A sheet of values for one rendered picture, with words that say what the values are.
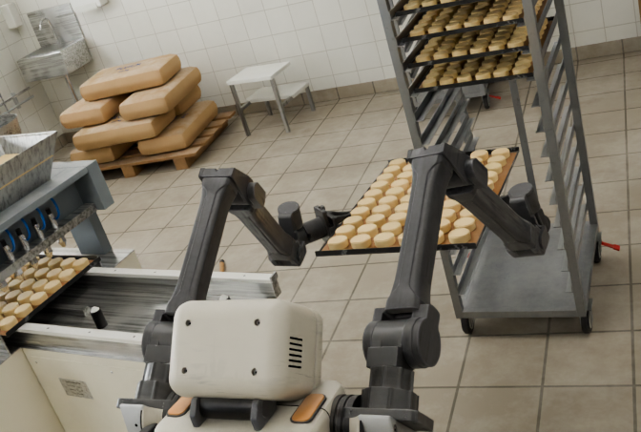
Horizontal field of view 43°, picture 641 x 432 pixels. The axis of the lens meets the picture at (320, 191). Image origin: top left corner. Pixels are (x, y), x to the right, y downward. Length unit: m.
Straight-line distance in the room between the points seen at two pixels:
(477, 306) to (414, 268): 1.85
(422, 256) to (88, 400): 1.36
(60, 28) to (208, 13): 1.39
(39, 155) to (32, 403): 0.73
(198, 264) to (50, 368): 1.02
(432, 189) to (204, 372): 0.50
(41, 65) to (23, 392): 4.78
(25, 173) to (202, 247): 1.10
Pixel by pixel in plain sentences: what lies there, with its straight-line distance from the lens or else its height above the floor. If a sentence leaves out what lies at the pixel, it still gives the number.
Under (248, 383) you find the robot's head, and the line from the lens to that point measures 1.22.
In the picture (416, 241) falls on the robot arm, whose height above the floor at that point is 1.27.
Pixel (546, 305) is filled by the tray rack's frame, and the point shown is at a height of 0.15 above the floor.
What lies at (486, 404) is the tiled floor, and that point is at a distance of 2.96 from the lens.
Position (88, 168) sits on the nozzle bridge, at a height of 1.17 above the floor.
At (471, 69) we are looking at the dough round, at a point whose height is 1.06.
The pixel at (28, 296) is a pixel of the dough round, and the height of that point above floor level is 0.92.
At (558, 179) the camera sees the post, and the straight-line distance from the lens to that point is 2.79.
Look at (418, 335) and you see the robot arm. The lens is 1.26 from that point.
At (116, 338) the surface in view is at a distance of 2.20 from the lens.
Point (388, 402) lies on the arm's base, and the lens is 1.23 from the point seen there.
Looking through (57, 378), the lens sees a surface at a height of 0.74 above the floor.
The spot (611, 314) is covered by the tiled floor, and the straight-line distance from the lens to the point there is 3.29.
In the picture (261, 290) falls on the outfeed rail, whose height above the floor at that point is 0.86.
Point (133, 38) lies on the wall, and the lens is 6.95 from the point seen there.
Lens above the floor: 1.92
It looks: 23 degrees down
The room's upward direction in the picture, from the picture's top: 17 degrees counter-clockwise
